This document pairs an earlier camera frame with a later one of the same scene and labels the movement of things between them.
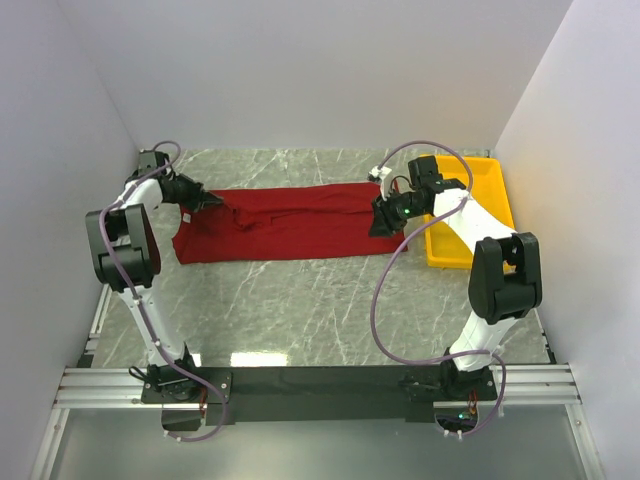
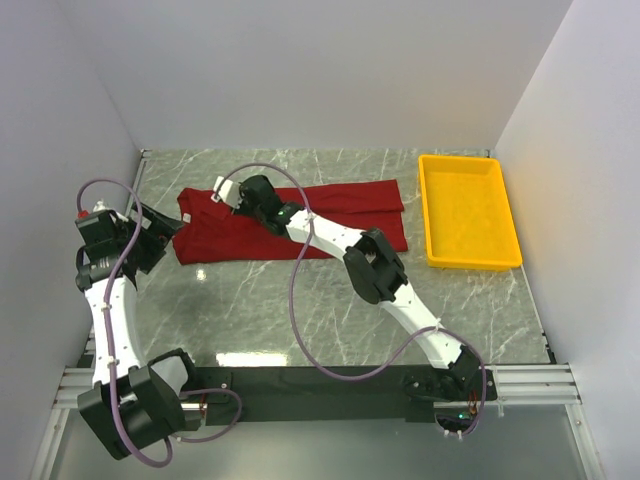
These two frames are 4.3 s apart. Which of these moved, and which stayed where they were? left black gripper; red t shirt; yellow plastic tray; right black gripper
Moved: left black gripper; right black gripper
Stayed: red t shirt; yellow plastic tray
